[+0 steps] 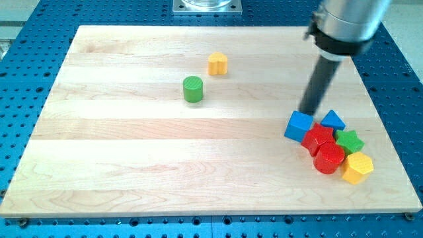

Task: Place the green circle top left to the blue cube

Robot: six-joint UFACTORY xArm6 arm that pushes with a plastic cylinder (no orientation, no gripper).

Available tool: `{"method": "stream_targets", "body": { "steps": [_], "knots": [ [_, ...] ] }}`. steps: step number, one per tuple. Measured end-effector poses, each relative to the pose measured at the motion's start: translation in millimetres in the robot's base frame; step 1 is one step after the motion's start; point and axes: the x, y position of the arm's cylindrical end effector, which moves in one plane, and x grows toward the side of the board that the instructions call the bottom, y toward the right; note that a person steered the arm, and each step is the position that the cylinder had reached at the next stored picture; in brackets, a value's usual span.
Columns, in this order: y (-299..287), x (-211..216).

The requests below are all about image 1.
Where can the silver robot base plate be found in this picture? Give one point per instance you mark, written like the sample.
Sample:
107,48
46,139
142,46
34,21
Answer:
206,7

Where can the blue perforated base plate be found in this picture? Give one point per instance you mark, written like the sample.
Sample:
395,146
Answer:
33,61

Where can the green star block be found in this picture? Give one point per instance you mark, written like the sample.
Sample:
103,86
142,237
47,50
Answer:
349,141

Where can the yellow hexagon block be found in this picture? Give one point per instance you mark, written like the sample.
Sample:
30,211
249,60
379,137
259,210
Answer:
357,167

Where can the light wooden board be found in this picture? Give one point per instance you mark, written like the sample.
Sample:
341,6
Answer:
117,138

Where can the green cylinder block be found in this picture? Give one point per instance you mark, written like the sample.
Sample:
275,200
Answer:
193,89

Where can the blue cube block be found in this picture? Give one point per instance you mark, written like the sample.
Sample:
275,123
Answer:
298,124

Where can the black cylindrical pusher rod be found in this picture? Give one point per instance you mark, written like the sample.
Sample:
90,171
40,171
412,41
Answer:
317,86

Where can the blue triangle block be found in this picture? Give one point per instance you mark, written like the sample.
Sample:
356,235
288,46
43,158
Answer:
332,120

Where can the red star block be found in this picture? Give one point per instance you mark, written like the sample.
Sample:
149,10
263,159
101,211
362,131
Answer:
316,137

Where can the yellow heart block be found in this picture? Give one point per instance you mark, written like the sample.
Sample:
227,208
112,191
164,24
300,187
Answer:
217,64

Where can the red cylinder block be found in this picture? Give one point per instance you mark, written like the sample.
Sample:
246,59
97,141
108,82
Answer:
328,158

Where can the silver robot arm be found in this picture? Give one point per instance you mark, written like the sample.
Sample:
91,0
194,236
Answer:
343,28

